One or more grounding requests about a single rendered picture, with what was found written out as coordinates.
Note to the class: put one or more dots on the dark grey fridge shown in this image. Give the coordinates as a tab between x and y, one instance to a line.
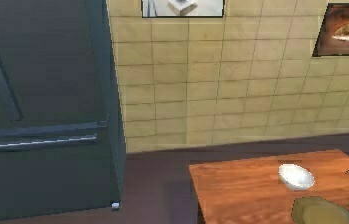
55	83

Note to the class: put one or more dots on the brown wooden dining table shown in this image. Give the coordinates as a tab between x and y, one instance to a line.
245	193

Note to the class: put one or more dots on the olive green rounded object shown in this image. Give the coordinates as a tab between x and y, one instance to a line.
322	211

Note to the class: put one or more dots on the white bowl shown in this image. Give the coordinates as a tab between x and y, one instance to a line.
296	177

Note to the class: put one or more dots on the brown framed wall picture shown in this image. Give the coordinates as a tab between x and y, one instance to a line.
343	31

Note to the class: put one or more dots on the white framed wall picture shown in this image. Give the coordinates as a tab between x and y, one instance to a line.
182	7

